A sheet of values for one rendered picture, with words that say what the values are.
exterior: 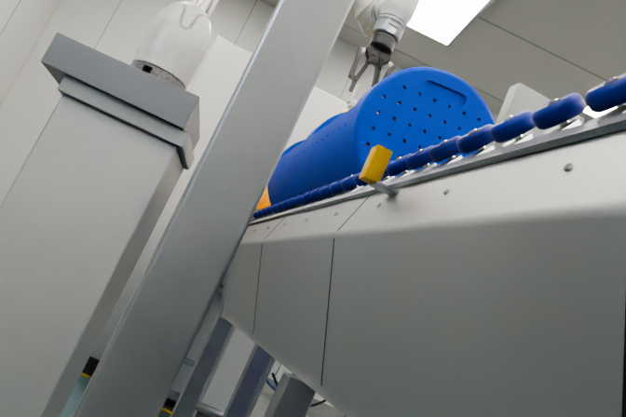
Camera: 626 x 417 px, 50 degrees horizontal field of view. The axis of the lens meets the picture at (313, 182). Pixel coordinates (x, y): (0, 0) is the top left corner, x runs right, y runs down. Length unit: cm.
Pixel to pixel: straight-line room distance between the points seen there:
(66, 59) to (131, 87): 16
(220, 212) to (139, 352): 13
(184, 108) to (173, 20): 29
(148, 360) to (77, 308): 106
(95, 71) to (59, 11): 534
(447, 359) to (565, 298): 17
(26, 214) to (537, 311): 134
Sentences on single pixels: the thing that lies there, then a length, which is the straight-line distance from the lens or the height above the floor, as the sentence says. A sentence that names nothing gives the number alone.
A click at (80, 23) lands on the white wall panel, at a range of 691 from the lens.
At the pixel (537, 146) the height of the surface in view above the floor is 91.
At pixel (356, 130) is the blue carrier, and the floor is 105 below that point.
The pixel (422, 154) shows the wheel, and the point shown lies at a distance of 87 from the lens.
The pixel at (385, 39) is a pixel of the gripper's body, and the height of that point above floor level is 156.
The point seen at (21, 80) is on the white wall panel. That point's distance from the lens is 685.
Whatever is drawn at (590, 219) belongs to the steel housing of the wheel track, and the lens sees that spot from 44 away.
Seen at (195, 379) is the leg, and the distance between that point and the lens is 203.
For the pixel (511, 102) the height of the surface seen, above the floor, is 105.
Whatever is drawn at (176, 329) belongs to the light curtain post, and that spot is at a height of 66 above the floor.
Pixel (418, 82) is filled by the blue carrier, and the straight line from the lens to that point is 126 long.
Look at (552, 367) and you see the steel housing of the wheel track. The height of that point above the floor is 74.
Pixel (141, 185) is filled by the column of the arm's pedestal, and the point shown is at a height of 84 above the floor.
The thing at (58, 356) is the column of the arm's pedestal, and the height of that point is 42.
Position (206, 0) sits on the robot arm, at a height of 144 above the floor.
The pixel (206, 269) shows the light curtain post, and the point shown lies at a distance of 57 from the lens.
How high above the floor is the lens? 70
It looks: 11 degrees up
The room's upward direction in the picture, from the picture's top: 25 degrees clockwise
